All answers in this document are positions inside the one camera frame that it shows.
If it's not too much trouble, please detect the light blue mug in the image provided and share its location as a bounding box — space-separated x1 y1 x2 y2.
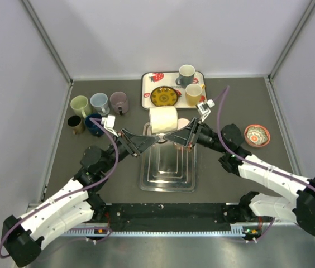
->
90 93 110 116

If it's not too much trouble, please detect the yellow mug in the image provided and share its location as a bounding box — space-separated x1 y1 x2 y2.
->
185 84 206 107

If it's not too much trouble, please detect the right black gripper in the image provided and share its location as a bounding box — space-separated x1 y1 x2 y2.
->
164 117 228 154

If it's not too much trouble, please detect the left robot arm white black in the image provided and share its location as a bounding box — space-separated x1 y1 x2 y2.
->
0 129 159 267

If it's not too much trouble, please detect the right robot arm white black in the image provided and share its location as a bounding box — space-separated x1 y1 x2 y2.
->
164 118 315 236

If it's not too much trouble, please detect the dark blue mug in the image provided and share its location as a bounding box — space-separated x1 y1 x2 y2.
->
84 113 104 137

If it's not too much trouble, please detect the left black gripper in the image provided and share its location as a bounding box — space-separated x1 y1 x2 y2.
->
101 128 160 173

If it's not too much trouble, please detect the grey slotted cable duct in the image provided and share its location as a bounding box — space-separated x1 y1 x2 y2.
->
63 226 260 238

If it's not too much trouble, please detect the cream white mug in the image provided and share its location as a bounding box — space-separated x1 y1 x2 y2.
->
149 106 178 134

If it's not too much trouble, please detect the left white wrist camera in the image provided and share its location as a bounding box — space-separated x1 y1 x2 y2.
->
101 114 118 136

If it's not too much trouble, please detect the black gold mug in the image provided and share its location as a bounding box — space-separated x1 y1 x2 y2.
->
67 115 85 135

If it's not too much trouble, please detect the purple cable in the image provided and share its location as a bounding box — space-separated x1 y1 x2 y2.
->
0 117 120 258
212 85 315 238

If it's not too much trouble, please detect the grey green mug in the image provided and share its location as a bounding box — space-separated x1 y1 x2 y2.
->
175 64 195 88

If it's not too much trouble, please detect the silver metal tray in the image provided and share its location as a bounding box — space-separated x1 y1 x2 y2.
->
138 121 198 193

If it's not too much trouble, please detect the mauve purple mug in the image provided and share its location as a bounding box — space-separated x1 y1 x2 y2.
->
109 92 129 115

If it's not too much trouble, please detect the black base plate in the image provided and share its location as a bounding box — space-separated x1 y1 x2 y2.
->
90 202 259 232

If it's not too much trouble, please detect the pink mug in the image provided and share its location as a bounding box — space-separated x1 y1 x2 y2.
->
173 118 190 149

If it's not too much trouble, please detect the light green mug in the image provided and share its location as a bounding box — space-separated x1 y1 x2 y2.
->
70 95 93 118

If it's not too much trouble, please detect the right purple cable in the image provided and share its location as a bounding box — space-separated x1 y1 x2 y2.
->
212 85 315 238

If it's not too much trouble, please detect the yellow patterned plate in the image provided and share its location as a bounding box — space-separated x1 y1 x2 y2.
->
150 86 179 107

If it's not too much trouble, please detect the pink patterned bowl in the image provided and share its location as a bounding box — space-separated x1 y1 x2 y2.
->
244 124 271 148

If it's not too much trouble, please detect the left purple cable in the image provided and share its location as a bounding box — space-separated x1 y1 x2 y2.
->
0 117 120 258

